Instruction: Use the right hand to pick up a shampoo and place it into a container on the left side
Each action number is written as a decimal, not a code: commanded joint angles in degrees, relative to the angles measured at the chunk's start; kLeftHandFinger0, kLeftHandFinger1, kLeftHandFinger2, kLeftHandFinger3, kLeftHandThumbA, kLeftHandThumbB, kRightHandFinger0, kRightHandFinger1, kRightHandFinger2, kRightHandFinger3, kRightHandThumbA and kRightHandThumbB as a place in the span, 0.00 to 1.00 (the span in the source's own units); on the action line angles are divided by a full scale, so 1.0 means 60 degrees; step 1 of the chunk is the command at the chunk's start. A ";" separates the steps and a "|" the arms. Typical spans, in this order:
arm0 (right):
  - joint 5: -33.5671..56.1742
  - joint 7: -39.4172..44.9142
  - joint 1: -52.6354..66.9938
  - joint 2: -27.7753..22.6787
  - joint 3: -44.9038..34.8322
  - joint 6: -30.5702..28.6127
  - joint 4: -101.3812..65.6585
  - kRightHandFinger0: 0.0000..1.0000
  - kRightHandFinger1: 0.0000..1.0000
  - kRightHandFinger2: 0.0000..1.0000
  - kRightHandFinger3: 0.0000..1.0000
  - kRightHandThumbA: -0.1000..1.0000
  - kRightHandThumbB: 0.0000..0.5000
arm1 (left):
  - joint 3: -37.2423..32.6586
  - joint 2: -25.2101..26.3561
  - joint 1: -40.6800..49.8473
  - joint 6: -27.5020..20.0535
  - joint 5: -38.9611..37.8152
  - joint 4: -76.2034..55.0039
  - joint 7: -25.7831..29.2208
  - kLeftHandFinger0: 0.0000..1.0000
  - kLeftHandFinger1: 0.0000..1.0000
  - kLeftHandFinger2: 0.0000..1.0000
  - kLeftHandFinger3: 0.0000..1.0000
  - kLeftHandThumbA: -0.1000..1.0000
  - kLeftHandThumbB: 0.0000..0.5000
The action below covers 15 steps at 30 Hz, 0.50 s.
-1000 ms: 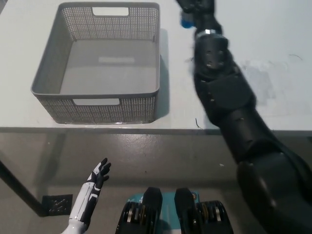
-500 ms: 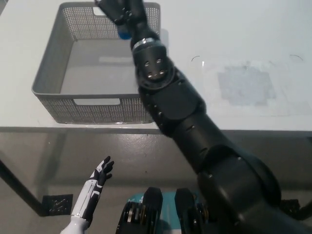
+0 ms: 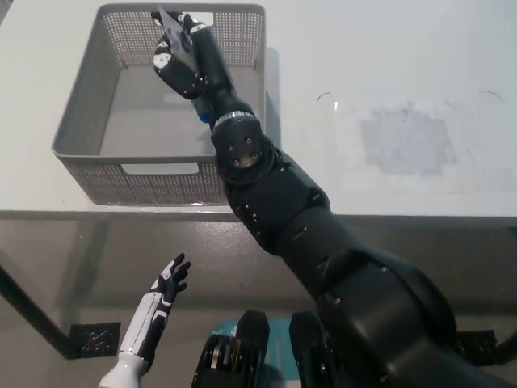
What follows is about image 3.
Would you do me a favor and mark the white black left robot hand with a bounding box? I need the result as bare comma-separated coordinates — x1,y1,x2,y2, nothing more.
116,253,192,363

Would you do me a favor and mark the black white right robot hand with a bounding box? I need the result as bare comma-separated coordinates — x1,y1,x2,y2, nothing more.
149,8,244,121

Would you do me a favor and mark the white blue shampoo tube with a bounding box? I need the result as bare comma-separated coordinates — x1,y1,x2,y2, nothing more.
155,6,213,124

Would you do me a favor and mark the black table foot plate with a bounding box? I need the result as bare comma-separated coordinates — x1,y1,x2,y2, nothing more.
69,321,122,359
455,329,498,357

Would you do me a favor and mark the grey perforated plastic basket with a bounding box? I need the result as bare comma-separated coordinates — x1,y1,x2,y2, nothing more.
50,3,268,206

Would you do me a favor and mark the black robot torso teal top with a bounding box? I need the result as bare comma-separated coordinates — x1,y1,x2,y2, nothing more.
192,309,338,388

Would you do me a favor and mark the black table leg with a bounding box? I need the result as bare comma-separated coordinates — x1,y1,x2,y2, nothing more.
0,254,80,360
493,338,517,359

